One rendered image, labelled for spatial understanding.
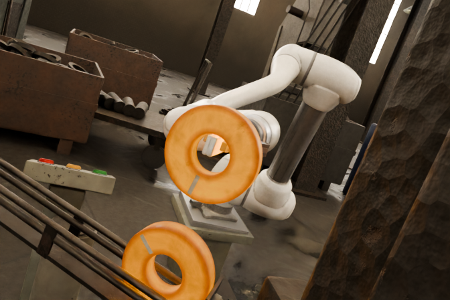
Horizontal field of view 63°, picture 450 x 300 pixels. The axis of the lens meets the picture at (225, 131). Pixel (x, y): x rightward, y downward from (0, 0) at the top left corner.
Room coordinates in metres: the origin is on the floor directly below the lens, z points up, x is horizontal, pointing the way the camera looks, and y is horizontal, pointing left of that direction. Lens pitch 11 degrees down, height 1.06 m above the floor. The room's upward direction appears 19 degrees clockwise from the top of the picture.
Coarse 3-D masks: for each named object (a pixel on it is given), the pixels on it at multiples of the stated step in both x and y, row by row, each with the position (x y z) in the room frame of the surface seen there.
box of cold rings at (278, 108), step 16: (272, 96) 3.68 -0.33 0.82; (272, 112) 3.70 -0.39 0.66; (288, 112) 3.76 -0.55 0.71; (288, 128) 3.78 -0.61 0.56; (352, 128) 4.00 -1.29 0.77; (336, 144) 3.97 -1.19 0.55; (352, 144) 4.03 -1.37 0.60; (272, 160) 3.76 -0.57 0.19; (336, 160) 3.99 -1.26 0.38; (336, 176) 4.02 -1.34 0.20
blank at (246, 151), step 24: (192, 120) 0.55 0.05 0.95; (216, 120) 0.54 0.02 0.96; (240, 120) 0.54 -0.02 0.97; (168, 144) 0.56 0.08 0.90; (192, 144) 0.55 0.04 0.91; (240, 144) 0.53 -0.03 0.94; (168, 168) 0.55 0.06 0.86; (192, 168) 0.54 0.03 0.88; (240, 168) 0.53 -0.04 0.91; (192, 192) 0.54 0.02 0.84; (216, 192) 0.53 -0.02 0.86; (240, 192) 0.52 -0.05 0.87
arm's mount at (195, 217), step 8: (184, 200) 1.57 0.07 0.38; (184, 208) 1.54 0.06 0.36; (192, 208) 1.52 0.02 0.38; (232, 208) 1.70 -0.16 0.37; (192, 216) 1.44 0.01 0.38; (200, 216) 1.47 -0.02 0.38; (192, 224) 1.42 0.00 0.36; (200, 224) 1.43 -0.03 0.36; (208, 224) 1.44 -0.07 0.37; (216, 224) 1.46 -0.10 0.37; (224, 224) 1.49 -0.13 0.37; (232, 224) 1.53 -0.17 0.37; (240, 224) 1.56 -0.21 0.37; (240, 232) 1.51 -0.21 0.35
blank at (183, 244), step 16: (160, 224) 0.54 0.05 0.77; (176, 224) 0.54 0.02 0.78; (144, 240) 0.53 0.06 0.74; (160, 240) 0.52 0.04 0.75; (176, 240) 0.52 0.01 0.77; (192, 240) 0.52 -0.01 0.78; (128, 256) 0.54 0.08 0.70; (144, 256) 0.53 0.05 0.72; (176, 256) 0.52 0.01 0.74; (192, 256) 0.51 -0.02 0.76; (208, 256) 0.52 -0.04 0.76; (128, 272) 0.53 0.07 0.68; (144, 272) 0.53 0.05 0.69; (192, 272) 0.51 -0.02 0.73; (208, 272) 0.50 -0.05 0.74; (160, 288) 0.53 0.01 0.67; (176, 288) 0.53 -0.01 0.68; (192, 288) 0.50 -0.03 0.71; (208, 288) 0.50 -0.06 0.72
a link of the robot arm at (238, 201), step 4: (224, 156) 1.59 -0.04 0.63; (228, 156) 1.57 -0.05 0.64; (220, 160) 1.58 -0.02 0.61; (224, 160) 1.56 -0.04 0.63; (228, 160) 1.55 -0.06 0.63; (216, 164) 1.58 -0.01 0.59; (220, 164) 1.55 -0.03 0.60; (224, 164) 1.54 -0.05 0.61; (216, 168) 1.56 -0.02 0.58; (220, 168) 1.54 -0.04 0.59; (224, 168) 1.53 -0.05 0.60; (244, 192) 1.51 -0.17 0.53; (240, 196) 1.51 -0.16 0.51; (232, 200) 1.52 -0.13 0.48; (236, 200) 1.52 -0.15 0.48; (240, 200) 1.52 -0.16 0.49; (216, 204) 1.52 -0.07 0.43; (220, 204) 1.52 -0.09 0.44; (224, 204) 1.53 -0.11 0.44; (228, 204) 1.54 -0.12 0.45; (232, 204) 1.54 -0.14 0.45; (236, 204) 1.54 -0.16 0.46
